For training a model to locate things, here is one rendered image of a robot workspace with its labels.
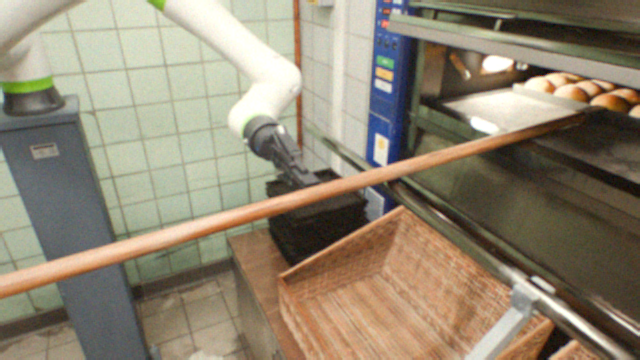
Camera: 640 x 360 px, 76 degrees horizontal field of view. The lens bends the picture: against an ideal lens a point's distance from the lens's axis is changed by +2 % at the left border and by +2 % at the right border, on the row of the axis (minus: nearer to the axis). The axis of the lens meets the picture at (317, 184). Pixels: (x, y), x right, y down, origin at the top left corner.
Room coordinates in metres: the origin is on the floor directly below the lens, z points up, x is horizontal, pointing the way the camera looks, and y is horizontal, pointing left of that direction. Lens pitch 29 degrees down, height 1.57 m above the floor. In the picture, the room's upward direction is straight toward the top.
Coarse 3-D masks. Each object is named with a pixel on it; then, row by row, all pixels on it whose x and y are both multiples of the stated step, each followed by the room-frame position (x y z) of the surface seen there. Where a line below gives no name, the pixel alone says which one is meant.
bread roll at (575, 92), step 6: (558, 90) 1.22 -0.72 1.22; (564, 90) 1.20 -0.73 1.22; (570, 90) 1.18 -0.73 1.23; (576, 90) 1.18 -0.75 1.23; (582, 90) 1.17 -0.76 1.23; (564, 96) 1.19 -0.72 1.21; (570, 96) 1.17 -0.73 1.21; (576, 96) 1.16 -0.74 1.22; (582, 96) 1.16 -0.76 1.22; (588, 96) 1.16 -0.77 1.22; (588, 102) 1.15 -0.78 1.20
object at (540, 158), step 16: (432, 112) 1.16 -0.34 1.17; (448, 112) 1.13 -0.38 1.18; (448, 128) 1.09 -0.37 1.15; (464, 128) 1.04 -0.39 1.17; (480, 128) 1.00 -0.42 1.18; (496, 128) 1.00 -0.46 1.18; (512, 144) 0.90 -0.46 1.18; (528, 144) 0.90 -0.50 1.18; (512, 160) 0.89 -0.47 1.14; (528, 160) 0.86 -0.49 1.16; (544, 160) 0.82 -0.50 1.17; (560, 160) 0.81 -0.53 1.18; (576, 160) 0.81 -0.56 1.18; (560, 176) 0.78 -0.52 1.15; (576, 176) 0.76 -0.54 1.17; (592, 176) 0.74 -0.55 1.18; (608, 176) 0.74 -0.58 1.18; (592, 192) 0.72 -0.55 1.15; (608, 192) 0.70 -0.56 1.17; (624, 192) 0.67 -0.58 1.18; (624, 208) 0.66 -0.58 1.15
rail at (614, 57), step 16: (400, 16) 1.10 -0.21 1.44; (448, 32) 0.95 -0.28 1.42; (464, 32) 0.90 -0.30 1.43; (480, 32) 0.87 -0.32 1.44; (496, 32) 0.83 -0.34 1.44; (528, 48) 0.76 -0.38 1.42; (544, 48) 0.73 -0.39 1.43; (560, 48) 0.71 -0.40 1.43; (576, 48) 0.69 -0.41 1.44; (592, 48) 0.66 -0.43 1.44; (624, 64) 0.61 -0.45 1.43
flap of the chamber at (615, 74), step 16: (400, 32) 1.09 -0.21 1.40; (416, 32) 1.03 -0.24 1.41; (432, 32) 0.99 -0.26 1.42; (464, 48) 0.89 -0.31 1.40; (480, 48) 0.85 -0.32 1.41; (496, 48) 0.82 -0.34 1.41; (512, 48) 0.79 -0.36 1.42; (544, 64) 0.72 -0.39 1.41; (560, 64) 0.70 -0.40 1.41; (576, 64) 0.67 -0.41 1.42; (592, 64) 0.65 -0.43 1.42; (608, 64) 0.63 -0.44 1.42; (608, 80) 0.62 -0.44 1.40; (624, 80) 0.60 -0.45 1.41
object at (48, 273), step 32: (544, 128) 0.95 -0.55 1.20; (416, 160) 0.76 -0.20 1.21; (448, 160) 0.79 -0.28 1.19; (320, 192) 0.64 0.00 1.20; (192, 224) 0.53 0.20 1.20; (224, 224) 0.54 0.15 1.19; (96, 256) 0.46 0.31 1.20; (128, 256) 0.47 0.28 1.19; (0, 288) 0.40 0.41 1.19; (32, 288) 0.42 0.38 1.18
